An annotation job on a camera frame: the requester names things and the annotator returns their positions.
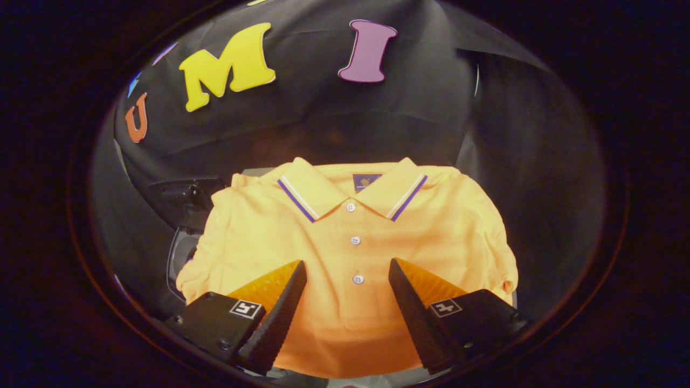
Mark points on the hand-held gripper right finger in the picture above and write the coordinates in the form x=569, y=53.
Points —
x=418, y=318

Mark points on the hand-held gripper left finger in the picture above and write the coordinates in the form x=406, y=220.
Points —
x=275, y=318

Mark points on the orange polo shirt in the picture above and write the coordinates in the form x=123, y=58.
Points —
x=345, y=258

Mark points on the dark washing machine lid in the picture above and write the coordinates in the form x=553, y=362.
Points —
x=183, y=196

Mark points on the black backdrop cloth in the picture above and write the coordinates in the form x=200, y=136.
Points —
x=302, y=124

